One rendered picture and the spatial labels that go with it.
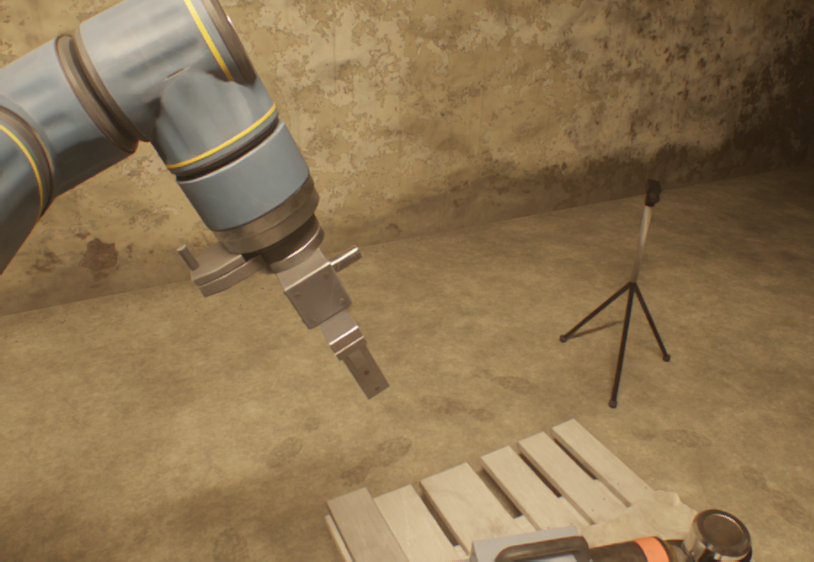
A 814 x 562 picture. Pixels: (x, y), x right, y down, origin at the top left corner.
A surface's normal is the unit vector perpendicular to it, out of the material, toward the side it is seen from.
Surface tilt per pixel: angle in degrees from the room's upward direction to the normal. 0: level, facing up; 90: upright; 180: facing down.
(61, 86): 68
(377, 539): 0
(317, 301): 87
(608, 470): 0
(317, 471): 0
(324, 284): 87
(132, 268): 90
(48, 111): 81
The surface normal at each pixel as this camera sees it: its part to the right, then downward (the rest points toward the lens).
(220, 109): 0.55, 0.26
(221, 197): -0.09, 0.59
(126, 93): 0.34, 0.49
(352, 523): 0.02, -0.90
